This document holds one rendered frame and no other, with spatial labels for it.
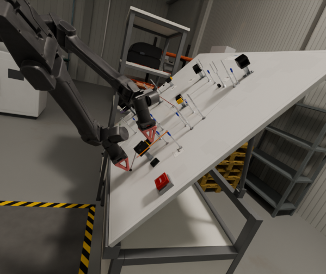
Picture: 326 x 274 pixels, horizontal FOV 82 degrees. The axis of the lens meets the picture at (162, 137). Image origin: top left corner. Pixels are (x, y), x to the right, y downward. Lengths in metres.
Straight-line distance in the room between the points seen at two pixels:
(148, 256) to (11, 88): 3.71
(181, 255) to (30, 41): 0.85
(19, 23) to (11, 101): 3.80
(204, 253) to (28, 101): 3.76
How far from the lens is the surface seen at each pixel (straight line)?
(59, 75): 0.47
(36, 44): 0.42
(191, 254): 0.93
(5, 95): 4.19
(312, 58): 0.90
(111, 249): 0.79
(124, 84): 0.81
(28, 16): 0.44
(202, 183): 2.78
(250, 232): 0.99
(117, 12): 10.12
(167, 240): 0.93
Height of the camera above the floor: 1.47
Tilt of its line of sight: 19 degrees down
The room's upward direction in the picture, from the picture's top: 16 degrees clockwise
